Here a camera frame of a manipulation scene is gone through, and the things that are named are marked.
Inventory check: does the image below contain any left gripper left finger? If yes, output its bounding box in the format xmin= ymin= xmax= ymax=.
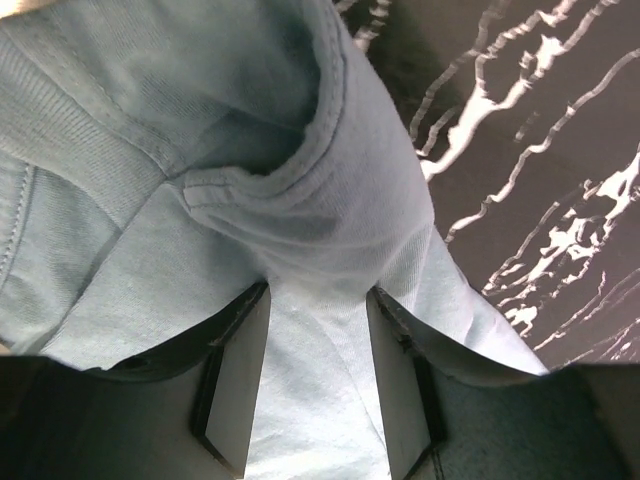
xmin=1 ymin=283 xmax=271 ymax=479

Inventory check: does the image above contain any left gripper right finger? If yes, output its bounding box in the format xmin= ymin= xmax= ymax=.
xmin=366 ymin=288 xmax=639 ymax=479

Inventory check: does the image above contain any blue-grey t shirt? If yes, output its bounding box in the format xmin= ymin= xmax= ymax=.
xmin=1 ymin=1 xmax=545 ymax=479

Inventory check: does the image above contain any black marbled table mat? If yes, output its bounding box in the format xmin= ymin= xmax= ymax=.
xmin=336 ymin=1 xmax=639 ymax=368

